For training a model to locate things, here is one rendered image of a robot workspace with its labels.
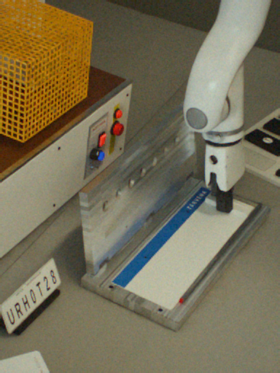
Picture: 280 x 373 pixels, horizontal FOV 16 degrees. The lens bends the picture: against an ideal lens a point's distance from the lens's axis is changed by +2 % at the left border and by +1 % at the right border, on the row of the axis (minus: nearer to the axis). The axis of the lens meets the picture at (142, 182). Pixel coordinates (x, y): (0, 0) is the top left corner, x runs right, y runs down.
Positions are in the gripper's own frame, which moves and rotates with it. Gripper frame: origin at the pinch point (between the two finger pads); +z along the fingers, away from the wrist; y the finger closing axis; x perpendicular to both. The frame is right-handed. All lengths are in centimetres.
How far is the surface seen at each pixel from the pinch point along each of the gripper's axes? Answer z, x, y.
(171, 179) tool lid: -5.5, 10.1, -4.1
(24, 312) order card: -1, 16, -50
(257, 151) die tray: 2.8, 4.7, 29.2
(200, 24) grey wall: 39, 99, 192
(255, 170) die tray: 3.4, 2.0, 21.3
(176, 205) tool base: 0.5, 9.2, -4.1
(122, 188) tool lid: -12.6, 11.1, -22.1
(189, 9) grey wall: 33, 104, 192
